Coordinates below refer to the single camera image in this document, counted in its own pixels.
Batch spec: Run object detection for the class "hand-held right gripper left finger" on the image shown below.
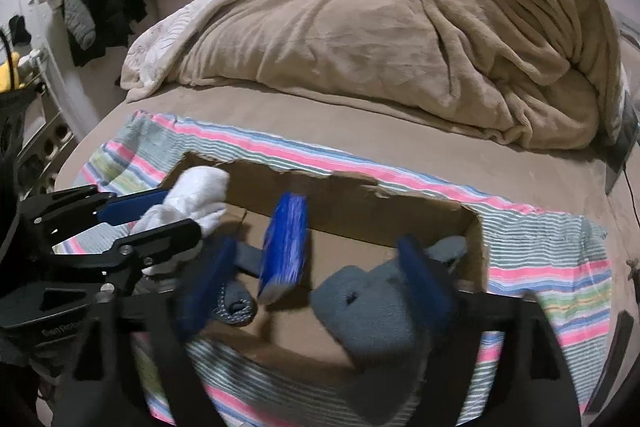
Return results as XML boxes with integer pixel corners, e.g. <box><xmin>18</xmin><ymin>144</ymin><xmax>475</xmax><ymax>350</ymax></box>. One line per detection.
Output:
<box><xmin>55</xmin><ymin>234</ymin><xmax>239</xmax><ymax>427</ymax></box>

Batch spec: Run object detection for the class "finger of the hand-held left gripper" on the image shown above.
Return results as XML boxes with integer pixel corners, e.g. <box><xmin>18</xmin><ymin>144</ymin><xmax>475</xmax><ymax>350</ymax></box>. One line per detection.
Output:
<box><xmin>19</xmin><ymin>185</ymin><xmax>172</xmax><ymax>258</ymax></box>
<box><xmin>52</xmin><ymin>218</ymin><xmax>202</xmax><ymax>280</ymax></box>

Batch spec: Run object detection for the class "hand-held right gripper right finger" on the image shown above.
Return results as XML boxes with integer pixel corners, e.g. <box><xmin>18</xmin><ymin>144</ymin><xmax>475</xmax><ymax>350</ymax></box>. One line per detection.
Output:
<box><xmin>397</xmin><ymin>234</ymin><xmax>583</xmax><ymax>427</ymax></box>

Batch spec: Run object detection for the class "plain grey sock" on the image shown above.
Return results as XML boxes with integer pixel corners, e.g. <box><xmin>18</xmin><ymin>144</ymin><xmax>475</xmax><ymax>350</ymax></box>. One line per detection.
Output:
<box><xmin>309</xmin><ymin>236</ymin><xmax>469</xmax><ymax>427</ymax></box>

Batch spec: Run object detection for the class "white sock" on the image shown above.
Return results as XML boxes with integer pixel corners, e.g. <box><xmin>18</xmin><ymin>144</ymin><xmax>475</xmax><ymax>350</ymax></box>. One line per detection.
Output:
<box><xmin>131</xmin><ymin>166</ymin><xmax>231</xmax><ymax>279</ymax></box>

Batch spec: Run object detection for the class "cardboard box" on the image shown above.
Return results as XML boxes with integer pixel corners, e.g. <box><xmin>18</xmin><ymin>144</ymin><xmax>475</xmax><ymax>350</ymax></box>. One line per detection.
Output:
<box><xmin>159</xmin><ymin>150</ymin><xmax>490</xmax><ymax>370</ymax></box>

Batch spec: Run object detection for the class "patterned grey sock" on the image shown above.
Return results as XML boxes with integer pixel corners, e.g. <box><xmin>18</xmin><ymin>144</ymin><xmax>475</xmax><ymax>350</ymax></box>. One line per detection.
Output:
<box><xmin>210</xmin><ymin>241</ymin><xmax>267</xmax><ymax>324</ymax></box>

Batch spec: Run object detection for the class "blue striped folded cloth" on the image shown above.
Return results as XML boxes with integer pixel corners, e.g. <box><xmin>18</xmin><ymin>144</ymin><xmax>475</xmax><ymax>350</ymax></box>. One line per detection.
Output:
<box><xmin>257</xmin><ymin>192</ymin><xmax>309</xmax><ymax>306</ymax></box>

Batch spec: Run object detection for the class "bed with brown sheet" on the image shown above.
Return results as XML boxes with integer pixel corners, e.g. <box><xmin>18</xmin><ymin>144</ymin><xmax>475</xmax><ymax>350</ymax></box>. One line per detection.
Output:
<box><xmin>52</xmin><ymin>39</ymin><xmax>640</xmax><ymax>427</ymax></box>

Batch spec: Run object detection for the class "white floral quilt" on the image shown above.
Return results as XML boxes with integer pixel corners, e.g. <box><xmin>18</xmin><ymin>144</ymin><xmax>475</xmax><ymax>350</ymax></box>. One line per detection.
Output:
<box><xmin>120</xmin><ymin>0</ymin><xmax>257</xmax><ymax>104</ymax></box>

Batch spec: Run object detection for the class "yellow object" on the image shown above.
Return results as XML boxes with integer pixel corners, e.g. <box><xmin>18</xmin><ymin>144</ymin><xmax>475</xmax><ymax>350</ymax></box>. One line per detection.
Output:
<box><xmin>0</xmin><ymin>52</ymin><xmax>27</xmax><ymax>94</ymax></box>

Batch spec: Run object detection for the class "grey garment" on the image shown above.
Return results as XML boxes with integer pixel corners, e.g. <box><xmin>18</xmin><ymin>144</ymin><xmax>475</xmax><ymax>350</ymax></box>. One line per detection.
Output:
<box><xmin>62</xmin><ymin>0</ymin><xmax>99</xmax><ymax>51</ymax></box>

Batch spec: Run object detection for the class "small black hanging cloth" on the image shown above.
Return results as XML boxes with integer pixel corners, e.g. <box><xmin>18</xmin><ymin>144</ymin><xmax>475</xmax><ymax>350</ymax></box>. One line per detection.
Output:
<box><xmin>8</xmin><ymin>14</ymin><xmax>32</xmax><ymax>46</ymax></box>

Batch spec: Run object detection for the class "dark tablet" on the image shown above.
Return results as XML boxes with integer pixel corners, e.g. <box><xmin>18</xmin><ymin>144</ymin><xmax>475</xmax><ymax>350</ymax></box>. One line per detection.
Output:
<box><xmin>604</xmin><ymin>91</ymin><xmax>640</xmax><ymax>196</ymax></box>

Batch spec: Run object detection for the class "beige blanket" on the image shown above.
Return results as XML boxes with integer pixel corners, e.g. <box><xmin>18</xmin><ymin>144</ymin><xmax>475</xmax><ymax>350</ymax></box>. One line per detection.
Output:
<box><xmin>120</xmin><ymin>0</ymin><xmax>627</xmax><ymax>151</ymax></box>

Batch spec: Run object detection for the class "black cable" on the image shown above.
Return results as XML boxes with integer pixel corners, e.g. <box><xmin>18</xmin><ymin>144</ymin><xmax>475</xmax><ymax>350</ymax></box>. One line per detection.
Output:
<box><xmin>621</xmin><ymin>167</ymin><xmax>640</xmax><ymax>229</ymax></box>

